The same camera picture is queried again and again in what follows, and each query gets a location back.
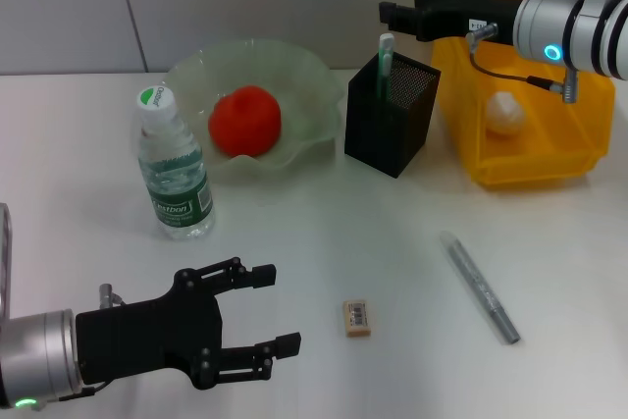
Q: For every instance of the orange fruit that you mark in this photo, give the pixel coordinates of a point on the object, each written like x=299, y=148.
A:
x=245, y=120

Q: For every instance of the clear green-label water bottle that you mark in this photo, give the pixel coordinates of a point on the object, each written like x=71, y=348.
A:
x=176, y=178

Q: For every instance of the black mesh pen holder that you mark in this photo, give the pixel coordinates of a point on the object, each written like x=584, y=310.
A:
x=378, y=144

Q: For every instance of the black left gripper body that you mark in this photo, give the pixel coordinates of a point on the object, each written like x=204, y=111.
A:
x=147, y=335

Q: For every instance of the left wrist camera housing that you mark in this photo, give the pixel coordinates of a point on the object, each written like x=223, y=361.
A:
x=6, y=252

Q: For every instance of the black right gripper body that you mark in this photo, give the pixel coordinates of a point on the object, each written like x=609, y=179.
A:
x=456, y=12

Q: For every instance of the white paper ball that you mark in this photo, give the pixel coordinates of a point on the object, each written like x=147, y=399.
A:
x=505, y=112

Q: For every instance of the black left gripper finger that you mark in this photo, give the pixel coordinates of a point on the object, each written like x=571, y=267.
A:
x=262, y=276
x=287, y=345

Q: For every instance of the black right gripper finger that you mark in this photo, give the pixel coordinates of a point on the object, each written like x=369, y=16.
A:
x=397, y=16

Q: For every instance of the grey marker pen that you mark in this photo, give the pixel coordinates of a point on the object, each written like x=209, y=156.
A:
x=478, y=286

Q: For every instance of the mint green utility knife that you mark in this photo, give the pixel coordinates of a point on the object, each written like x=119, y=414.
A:
x=385, y=61

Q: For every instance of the beige eraser with barcode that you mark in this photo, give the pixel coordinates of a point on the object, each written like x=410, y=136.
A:
x=357, y=318

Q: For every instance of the yellow plastic bin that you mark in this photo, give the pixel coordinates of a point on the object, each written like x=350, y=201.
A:
x=539, y=144

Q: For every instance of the pale green wavy glass plate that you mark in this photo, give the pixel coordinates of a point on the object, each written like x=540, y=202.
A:
x=294, y=75

